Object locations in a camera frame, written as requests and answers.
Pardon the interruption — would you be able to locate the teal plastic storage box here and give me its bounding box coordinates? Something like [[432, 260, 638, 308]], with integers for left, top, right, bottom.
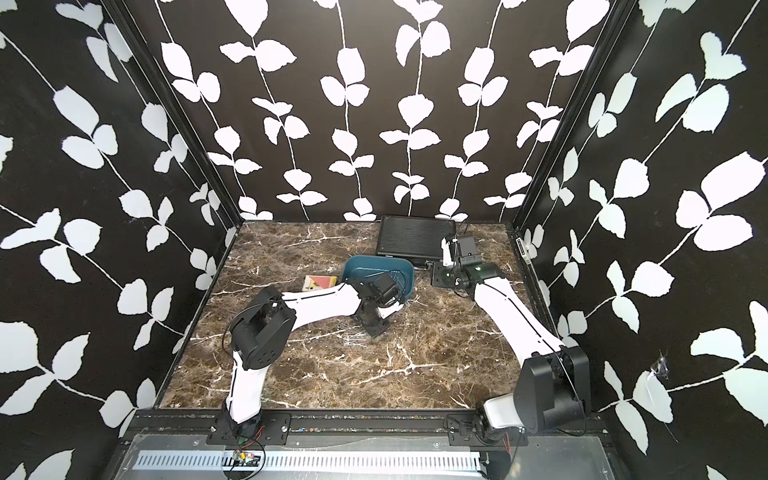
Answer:
[[341, 255, 415, 303]]

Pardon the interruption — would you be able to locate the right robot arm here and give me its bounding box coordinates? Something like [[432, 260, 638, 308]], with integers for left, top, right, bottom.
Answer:
[[433, 262, 591, 433]]

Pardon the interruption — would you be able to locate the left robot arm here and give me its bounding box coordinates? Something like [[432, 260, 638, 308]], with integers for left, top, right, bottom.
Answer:
[[225, 273, 405, 425]]

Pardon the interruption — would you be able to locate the small card box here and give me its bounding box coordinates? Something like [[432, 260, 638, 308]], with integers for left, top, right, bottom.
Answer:
[[302, 275, 337, 292]]

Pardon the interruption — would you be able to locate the white perforated strip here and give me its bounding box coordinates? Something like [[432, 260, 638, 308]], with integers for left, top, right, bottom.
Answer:
[[131, 450, 482, 474]]

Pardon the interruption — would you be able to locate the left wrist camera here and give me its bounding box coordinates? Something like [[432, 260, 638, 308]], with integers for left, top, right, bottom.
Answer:
[[370, 273, 400, 308]]

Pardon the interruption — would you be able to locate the black front mounting rail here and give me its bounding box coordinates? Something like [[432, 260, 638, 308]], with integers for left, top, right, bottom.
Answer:
[[117, 409, 613, 452]]

